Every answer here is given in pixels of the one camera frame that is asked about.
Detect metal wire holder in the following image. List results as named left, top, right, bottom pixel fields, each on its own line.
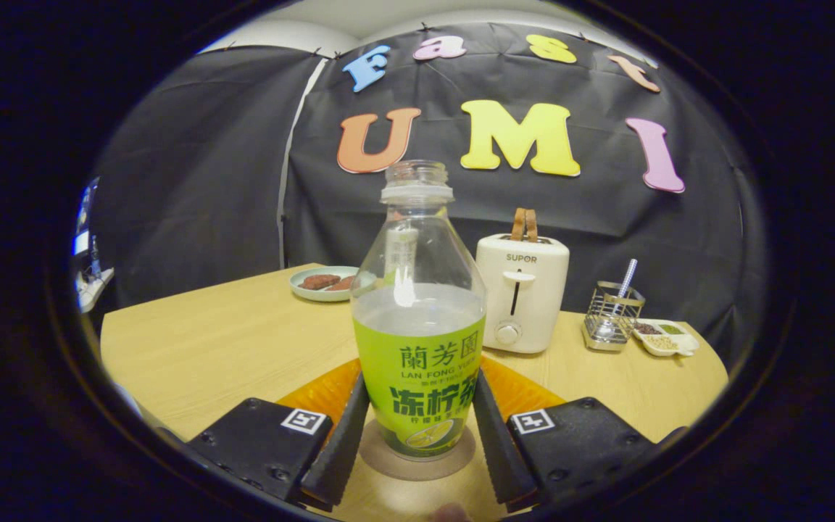
left=581, top=281, right=646, bottom=353

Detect toast slices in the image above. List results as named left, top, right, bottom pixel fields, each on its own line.
left=510, top=208, right=539, bottom=243

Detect green label juice bottle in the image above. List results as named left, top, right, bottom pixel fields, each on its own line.
left=350, top=160, right=488, bottom=460

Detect white toaster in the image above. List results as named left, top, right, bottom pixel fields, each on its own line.
left=475, top=233, right=570, bottom=355

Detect round brown coaster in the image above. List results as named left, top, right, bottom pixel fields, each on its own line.
left=358, top=417, right=477, bottom=481

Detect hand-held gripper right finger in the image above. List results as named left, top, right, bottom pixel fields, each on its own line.
left=472, top=355, right=659, bottom=508

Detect wooden table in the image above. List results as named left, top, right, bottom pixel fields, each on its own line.
left=100, top=262, right=730, bottom=522

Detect white condiment dish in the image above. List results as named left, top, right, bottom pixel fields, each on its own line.
left=632, top=318, right=700, bottom=357

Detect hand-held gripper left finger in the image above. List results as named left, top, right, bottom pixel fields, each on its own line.
left=187, top=357, right=371, bottom=508

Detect pale green plate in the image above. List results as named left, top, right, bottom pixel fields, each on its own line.
left=289, top=265, right=376, bottom=302

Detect black backdrop cloth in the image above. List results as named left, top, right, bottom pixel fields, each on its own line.
left=88, top=22, right=770, bottom=370

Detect metal spoon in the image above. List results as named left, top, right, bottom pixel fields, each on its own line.
left=595, top=259, right=639, bottom=341

